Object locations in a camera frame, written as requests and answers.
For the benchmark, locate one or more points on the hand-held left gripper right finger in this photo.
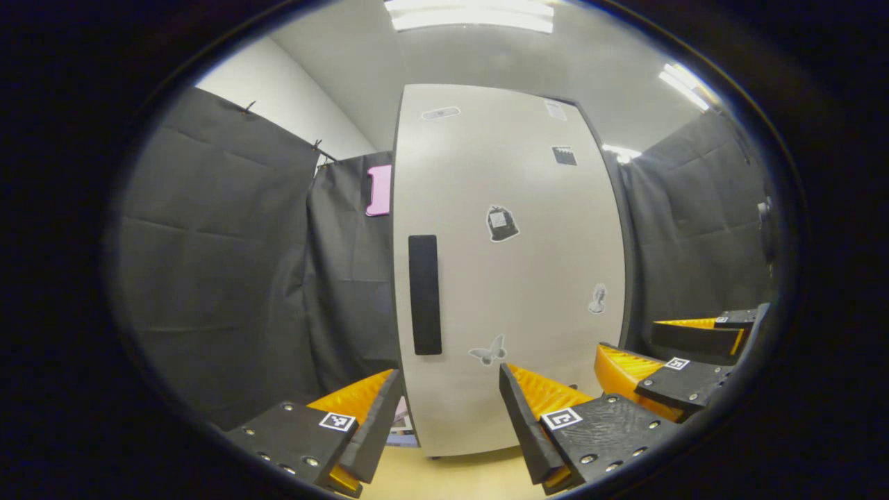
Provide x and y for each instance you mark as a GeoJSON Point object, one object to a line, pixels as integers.
{"type": "Point", "coordinates": [524, 423]}

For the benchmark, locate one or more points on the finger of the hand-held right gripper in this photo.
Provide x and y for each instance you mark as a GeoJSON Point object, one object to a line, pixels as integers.
{"type": "Point", "coordinates": [694, 339]}
{"type": "Point", "coordinates": [687, 389]}

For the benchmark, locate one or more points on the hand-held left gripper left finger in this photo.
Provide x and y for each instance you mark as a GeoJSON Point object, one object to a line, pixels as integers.
{"type": "Point", "coordinates": [378, 423]}

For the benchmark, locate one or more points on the beige cabinet door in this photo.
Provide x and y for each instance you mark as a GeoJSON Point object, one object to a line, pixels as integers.
{"type": "Point", "coordinates": [528, 278]}

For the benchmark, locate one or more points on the pink book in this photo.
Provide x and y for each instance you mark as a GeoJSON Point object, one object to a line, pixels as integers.
{"type": "Point", "coordinates": [401, 415]}

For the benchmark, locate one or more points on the blue book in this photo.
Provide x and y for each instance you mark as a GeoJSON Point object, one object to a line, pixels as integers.
{"type": "Point", "coordinates": [404, 438]}

